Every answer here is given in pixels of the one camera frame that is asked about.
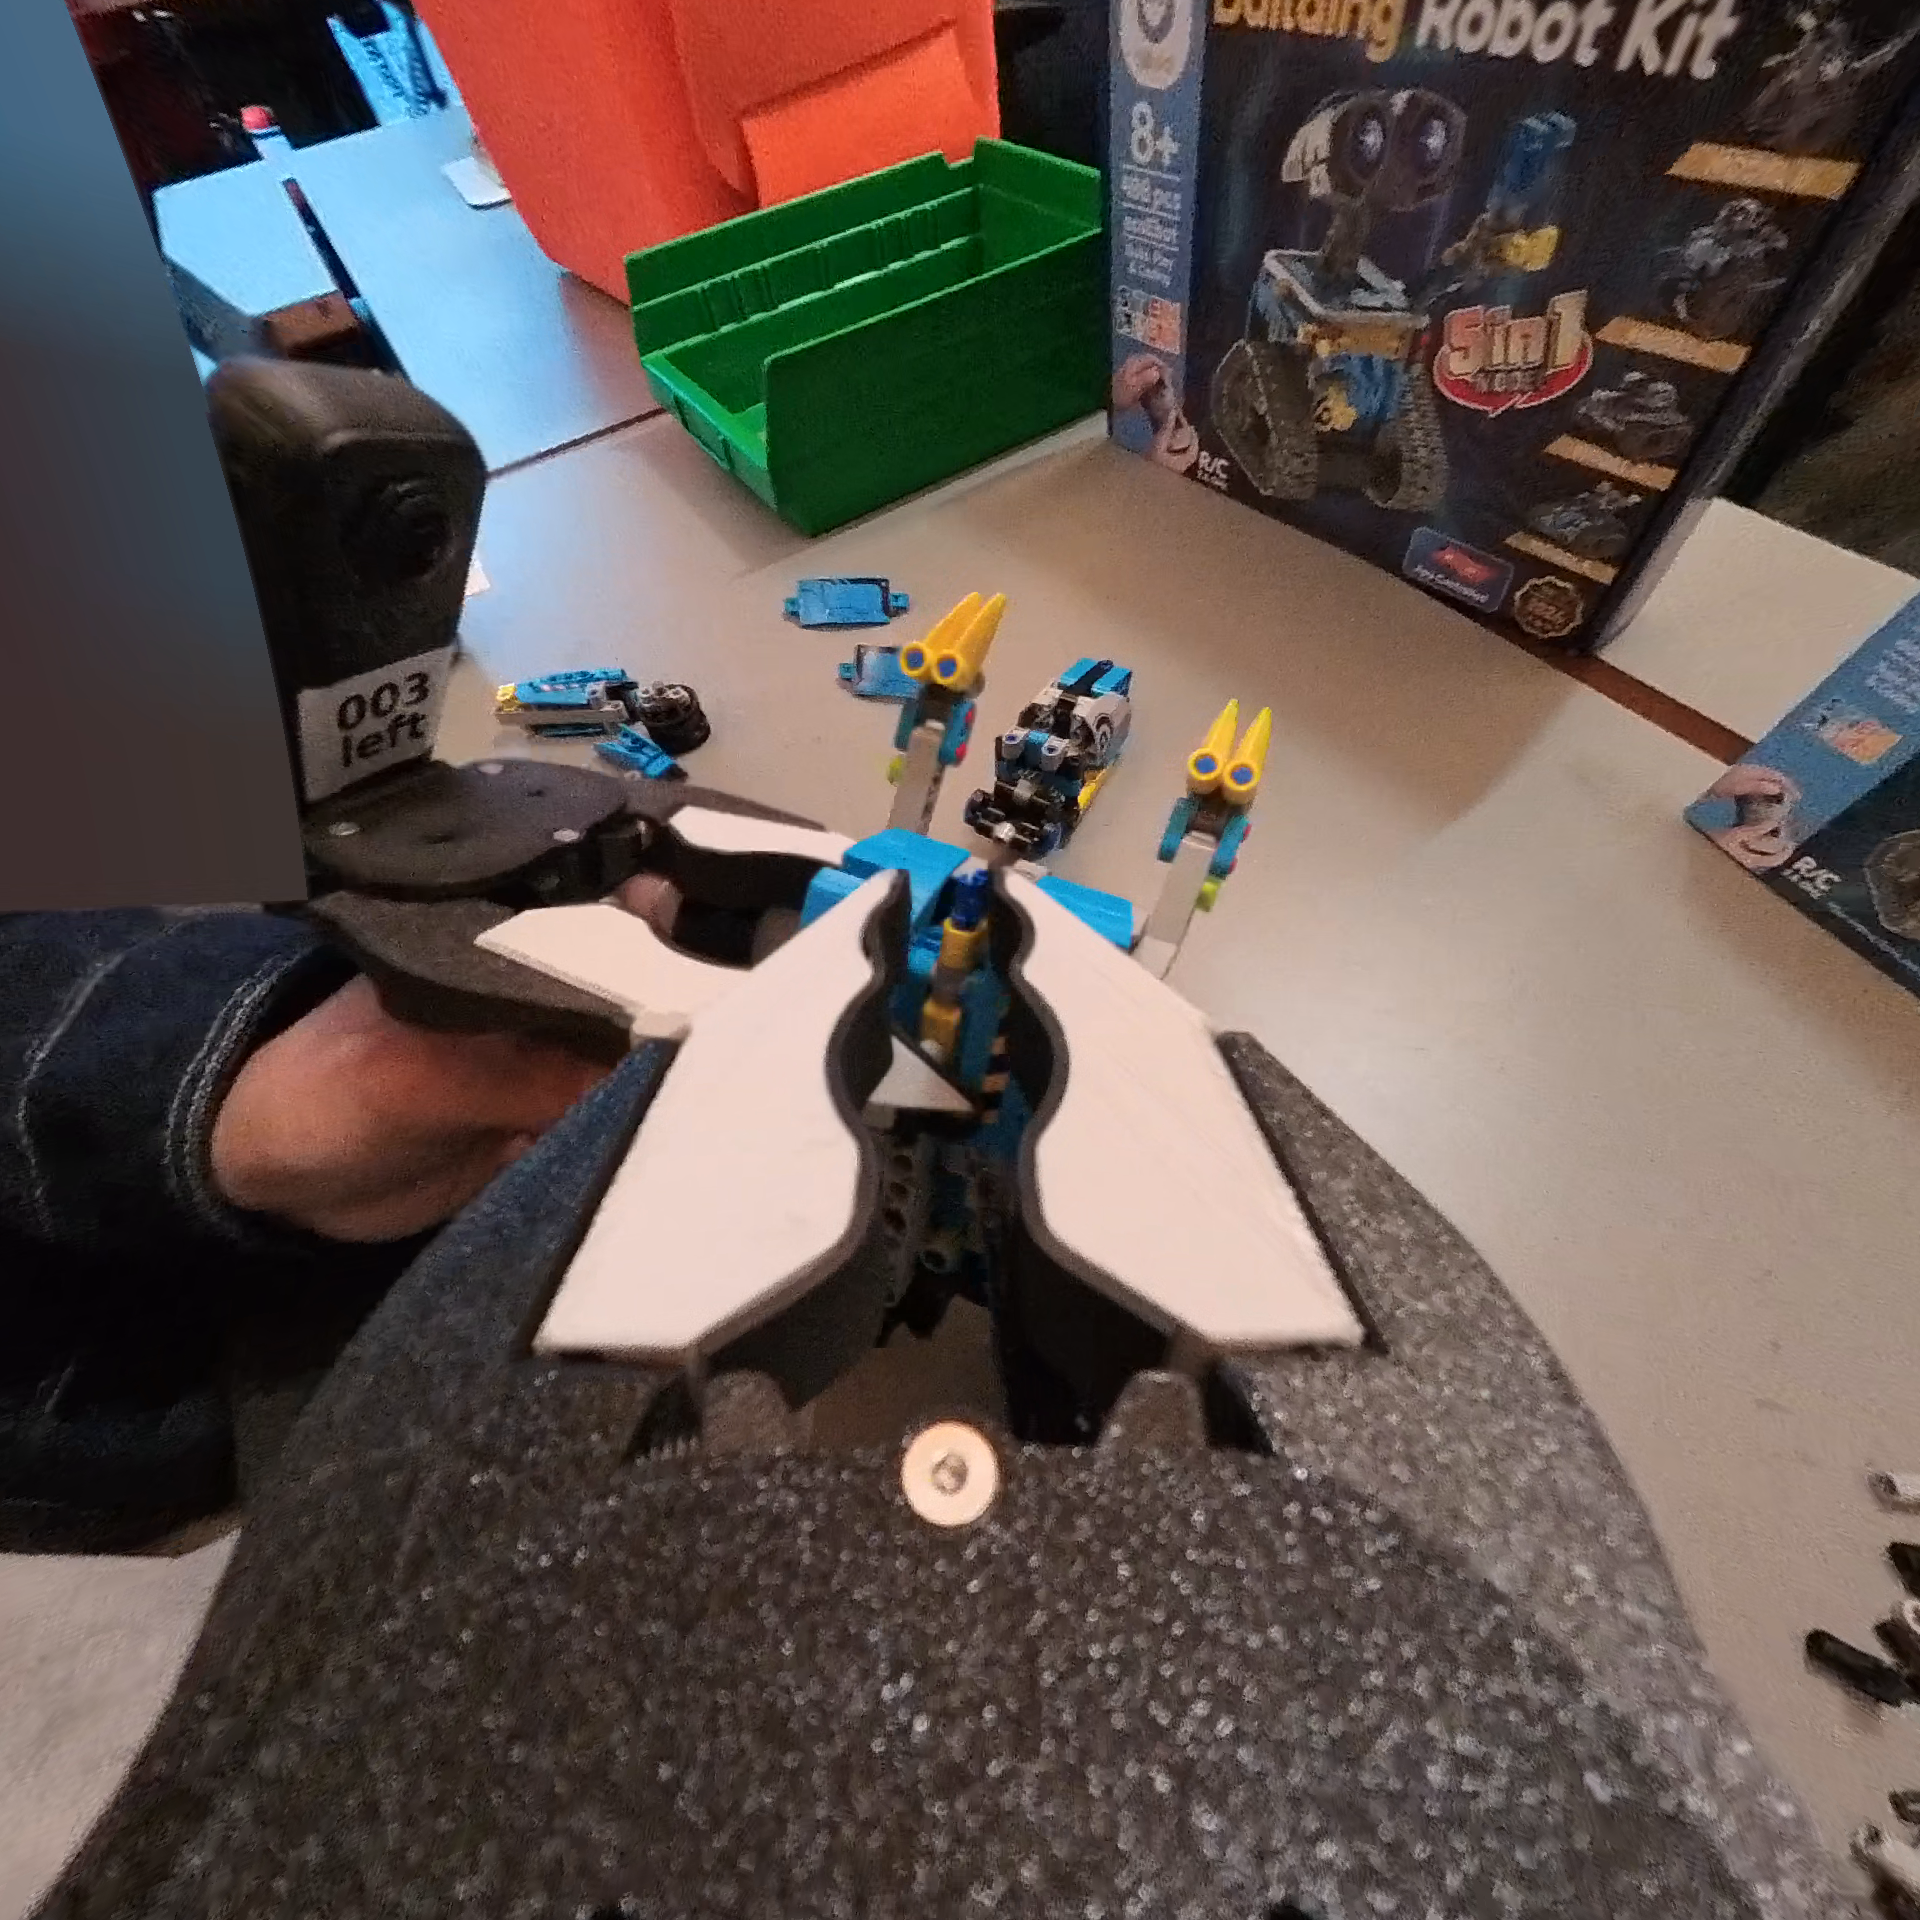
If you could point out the person's left forearm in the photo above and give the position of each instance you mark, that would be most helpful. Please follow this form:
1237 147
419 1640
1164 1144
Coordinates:
123 1201

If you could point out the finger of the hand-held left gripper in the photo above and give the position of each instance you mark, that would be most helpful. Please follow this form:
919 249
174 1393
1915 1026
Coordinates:
776 836
645 960

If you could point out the blue tracked toy robot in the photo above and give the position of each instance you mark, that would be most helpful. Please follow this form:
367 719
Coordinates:
957 960

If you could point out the grey desk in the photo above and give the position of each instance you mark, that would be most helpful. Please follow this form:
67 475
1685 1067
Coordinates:
1501 1051

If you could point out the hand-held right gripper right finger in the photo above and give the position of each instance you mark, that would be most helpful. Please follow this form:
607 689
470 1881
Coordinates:
1188 1170

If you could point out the black blue motor assembly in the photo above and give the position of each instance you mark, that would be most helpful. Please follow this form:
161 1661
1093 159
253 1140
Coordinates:
1057 751

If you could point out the large robot kit box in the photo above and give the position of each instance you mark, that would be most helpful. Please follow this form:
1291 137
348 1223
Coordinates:
1501 300

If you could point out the blue black wheel assembly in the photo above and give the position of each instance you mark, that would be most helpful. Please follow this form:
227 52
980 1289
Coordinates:
603 721

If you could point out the pile of small building pieces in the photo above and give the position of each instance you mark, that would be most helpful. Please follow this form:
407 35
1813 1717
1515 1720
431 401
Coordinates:
1876 1650

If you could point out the person's left hand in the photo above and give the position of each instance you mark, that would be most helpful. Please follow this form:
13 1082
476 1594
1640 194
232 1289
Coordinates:
392 1125

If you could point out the green plastic bin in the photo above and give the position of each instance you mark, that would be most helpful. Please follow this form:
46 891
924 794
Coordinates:
872 345

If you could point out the blue flat plastic piece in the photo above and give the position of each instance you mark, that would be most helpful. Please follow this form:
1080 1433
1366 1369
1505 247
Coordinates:
851 597

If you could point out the small robot kit box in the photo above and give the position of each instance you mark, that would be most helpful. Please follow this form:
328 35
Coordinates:
1832 811

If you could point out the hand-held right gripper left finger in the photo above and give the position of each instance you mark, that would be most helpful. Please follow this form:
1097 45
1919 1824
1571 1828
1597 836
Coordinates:
720 1154

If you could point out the person's white shirt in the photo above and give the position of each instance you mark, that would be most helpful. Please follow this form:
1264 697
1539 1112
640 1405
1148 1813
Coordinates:
107 1740

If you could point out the orange plastic bin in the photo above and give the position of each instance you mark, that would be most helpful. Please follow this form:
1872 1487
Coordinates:
662 122

